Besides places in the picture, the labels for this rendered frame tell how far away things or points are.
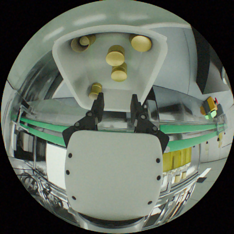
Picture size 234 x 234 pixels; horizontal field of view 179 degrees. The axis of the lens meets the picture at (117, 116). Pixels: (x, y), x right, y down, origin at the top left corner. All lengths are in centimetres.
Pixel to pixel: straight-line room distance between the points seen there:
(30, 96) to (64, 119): 56
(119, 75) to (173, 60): 16
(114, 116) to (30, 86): 77
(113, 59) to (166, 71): 17
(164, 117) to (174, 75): 14
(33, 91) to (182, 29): 96
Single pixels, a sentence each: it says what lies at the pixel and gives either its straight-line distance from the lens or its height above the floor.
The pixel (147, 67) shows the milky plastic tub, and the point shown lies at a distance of 17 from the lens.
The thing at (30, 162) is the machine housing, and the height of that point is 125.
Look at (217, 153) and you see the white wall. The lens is 644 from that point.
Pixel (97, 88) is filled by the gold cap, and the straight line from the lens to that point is 24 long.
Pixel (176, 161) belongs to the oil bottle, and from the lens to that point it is 43.
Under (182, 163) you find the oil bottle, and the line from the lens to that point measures 46.
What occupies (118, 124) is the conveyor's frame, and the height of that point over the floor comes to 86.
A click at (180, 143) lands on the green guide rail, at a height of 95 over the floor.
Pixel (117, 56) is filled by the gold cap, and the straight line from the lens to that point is 15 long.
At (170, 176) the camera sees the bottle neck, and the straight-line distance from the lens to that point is 45.
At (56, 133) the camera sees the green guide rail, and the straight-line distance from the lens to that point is 39.
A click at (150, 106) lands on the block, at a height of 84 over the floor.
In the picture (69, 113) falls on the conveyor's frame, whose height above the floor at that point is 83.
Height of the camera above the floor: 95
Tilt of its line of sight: 23 degrees down
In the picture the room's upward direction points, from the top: 177 degrees counter-clockwise
